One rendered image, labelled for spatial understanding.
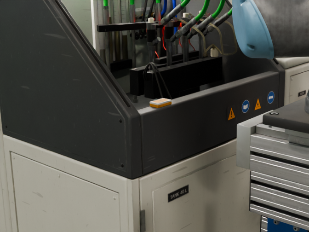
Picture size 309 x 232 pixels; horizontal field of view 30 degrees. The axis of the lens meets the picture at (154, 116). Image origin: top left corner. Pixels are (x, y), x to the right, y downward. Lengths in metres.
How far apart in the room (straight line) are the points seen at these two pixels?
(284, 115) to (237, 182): 0.75
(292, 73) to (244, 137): 0.81
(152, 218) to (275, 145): 0.51
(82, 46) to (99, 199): 0.40
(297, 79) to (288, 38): 0.99
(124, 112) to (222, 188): 0.48
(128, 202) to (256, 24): 0.65
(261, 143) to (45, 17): 0.70
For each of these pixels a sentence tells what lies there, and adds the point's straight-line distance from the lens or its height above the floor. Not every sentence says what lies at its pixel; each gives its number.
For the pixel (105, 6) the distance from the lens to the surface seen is 1.88.
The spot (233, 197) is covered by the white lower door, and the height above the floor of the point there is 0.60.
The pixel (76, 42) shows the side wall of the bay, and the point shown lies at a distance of 1.47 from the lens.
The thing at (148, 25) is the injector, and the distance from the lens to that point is 1.74.
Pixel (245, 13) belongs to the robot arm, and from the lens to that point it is 0.97.
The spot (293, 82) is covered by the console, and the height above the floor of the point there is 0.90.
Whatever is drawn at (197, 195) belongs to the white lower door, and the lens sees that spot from 1.63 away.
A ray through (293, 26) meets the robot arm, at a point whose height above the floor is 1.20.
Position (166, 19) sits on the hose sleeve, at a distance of 1.69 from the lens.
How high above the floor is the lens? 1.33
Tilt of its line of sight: 16 degrees down
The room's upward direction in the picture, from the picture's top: 1 degrees counter-clockwise
